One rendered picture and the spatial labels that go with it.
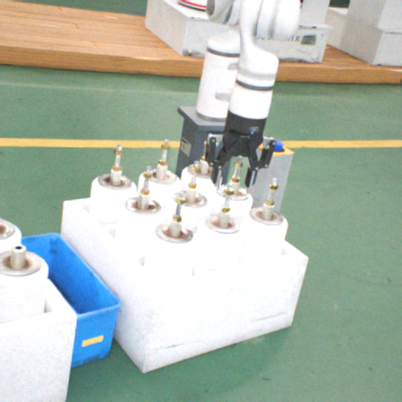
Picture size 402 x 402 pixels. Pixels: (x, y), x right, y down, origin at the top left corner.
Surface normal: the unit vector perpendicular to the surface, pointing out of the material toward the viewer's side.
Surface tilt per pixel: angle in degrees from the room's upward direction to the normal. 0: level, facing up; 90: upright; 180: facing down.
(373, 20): 90
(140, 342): 90
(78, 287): 88
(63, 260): 88
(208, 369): 0
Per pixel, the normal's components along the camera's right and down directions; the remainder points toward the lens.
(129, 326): -0.81, 0.13
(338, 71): 0.39, 0.46
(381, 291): 0.17, -0.89
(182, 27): -0.91, 0.04
